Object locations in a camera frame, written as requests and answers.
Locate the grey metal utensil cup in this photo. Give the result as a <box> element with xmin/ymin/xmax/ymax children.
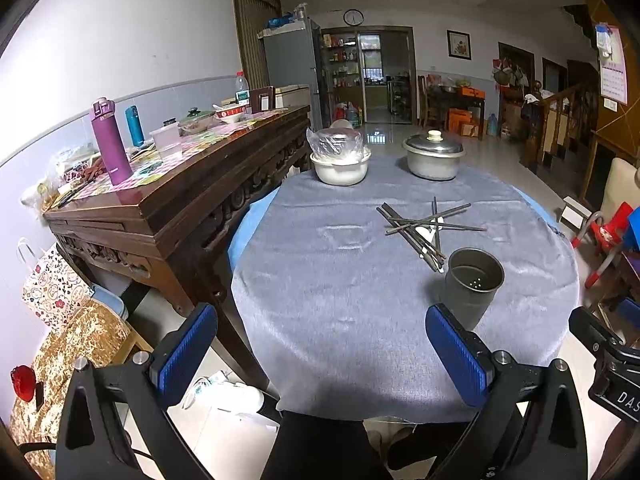
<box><xmin>442</xmin><ymin>247</ymin><xmax>504</xmax><ymax>330</ymax></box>

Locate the dark carved wooden sideboard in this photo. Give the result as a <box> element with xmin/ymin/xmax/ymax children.
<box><xmin>44</xmin><ymin>106</ymin><xmax>310</xmax><ymax>388</ymax></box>

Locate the floral paper bag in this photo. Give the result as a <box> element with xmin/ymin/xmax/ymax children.
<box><xmin>16</xmin><ymin>238</ymin><xmax>93</xmax><ymax>333</ymax></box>

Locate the blue jacket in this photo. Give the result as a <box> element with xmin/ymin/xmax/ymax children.
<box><xmin>623</xmin><ymin>207</ymin><xmax>640</xmax><ymax>252</ymax></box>

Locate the red children chair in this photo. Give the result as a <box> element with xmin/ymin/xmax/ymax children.
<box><xmin>570</xmin><ymin>202</ymin><xmax>634</xmax><ymax>289</ymax></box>

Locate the grey table cloth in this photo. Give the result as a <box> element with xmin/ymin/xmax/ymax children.
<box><xmin>231</xmin><ymin>157</ymin><xmax>580</xmax><ymax>422</ymax></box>

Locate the white step stool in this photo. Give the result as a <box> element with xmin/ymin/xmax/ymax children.
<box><xmin>559</xmin><ymin>196</ymin><xmax>592</xmax><ymax>233</ymax></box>

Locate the purple water bottle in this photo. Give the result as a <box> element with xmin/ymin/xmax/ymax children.
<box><xmin>90</xmin><ymin>98</ymin><xmax>132</xmax><ymax>186</ymax></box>

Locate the checkered sideboard cloth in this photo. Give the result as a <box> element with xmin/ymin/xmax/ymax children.
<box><xmin>50</xmin><ymin>108</ymin><xmax>285</xmax><ymax>209</ymax></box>

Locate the beige sofa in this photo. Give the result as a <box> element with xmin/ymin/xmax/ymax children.
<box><xmin>600</xmin><ymin>157</ymin><xmax>640</xmax><ymax>222</ymax></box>

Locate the aluminium pot with lid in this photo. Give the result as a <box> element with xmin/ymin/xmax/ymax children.
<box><xmin>402</xmin><ymin>129</ymin><xmax>465</xmax><ymax>181</ymax></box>

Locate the clear plastic container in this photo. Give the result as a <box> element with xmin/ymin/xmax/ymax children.
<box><xmin>150</xmin><ymin>122</ymin><xmax>182</xmax><ymax>160</ymax></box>

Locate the glass lidded bowl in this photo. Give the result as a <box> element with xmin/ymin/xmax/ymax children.
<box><xmin>179</xmin><ymin>107</ymin><xmax>215</xmax><ymax>136</ymax></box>

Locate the white pot with plastic bag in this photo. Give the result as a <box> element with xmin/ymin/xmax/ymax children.
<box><xmin>306</xmin><ymin>128</ymin><xmax>371</xmax><ymax>186</ymax></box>

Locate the teal water bottle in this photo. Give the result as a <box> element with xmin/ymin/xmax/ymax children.
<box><xmin>125</xmin><ymin>105</ymin><xmax>144</xmax><ymax>148</ymax></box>

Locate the red white bowl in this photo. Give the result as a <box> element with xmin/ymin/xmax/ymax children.
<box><xmin>214</xmin><ymin>103</ymin><xmax>247</xmax><ymax>125</ymax></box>

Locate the dark dining table background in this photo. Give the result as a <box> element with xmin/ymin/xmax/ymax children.
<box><xmin>423</xmin><ymin>84</ymin><xmax>486</xmax><ymax>140</ymax></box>

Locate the clear plastic water bottle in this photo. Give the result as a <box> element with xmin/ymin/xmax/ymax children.
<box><xmin>235</xmin><ymin>72</ymin><xmax>250</xmax><ymax>105</ymax></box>

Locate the white chest freezer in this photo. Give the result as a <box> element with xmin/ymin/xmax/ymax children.
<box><xmin>276</xmin><ymin>84</ymin><xmax>311</xmax><ymax>108</ymax></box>

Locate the grey refrigerator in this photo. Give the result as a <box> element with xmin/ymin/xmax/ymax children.
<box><xmin>258</xmin><ymin>18</ymin><xmax>328</xmax><ymax>130</ymax></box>

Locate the wall calendar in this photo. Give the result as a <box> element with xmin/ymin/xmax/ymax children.
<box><xmin>594</xmin><ymin>23</ymin><xmax>628</xmax><ymax>104</ymax></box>

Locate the framed wall picture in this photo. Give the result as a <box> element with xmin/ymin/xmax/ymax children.
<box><xmin>447</xmin><ymin>30</ymin><xmax>472</xmax><ymax>61</ymax></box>

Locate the round wall clock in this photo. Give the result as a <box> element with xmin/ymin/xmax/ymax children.
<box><xmin>343</xmin><ymin>9</ymin><xmax>364</xmax><ymax>27</ymax></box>

